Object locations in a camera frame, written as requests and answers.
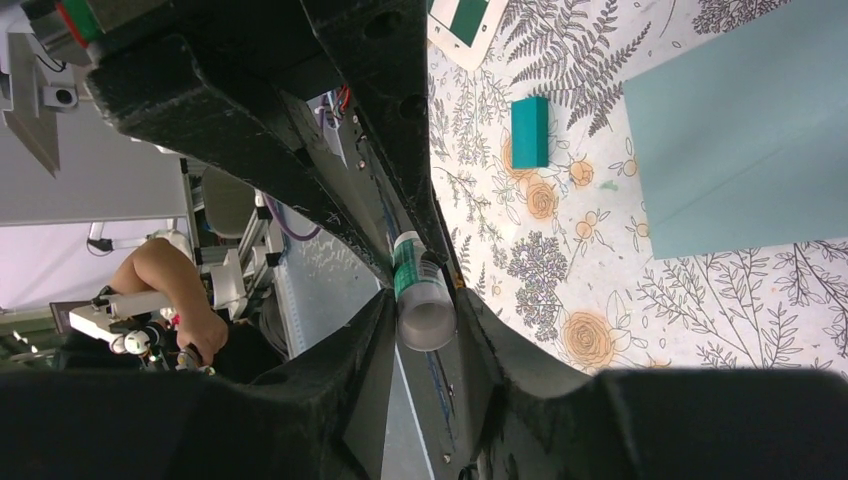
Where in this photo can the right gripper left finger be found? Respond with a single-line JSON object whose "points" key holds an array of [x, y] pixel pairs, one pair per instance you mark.
{"points": [[322, 415]]}

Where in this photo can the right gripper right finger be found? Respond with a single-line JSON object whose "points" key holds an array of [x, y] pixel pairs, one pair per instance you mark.
{"points": [[546, 420]]}

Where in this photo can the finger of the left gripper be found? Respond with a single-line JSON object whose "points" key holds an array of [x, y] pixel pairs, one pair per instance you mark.
{"points": [[170, 93], [379, 49]]}

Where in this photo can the green white glue stick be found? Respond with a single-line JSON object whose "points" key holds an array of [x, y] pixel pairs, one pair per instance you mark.
{"points": [[426, 313]]}

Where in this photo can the operator forearm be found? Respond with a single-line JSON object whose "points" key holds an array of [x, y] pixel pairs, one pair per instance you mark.
{"points": [[159, 266]]}

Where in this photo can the green white checkerboard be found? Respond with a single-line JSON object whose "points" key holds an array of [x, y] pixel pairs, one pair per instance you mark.
{"points": [[464, 29]]}

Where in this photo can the small teal block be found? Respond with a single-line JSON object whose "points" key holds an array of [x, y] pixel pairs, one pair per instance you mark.
{"points": [[529, 128]]}

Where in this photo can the floral table mat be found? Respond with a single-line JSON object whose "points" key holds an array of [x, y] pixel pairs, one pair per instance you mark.
{"points": [[563, 253]]}

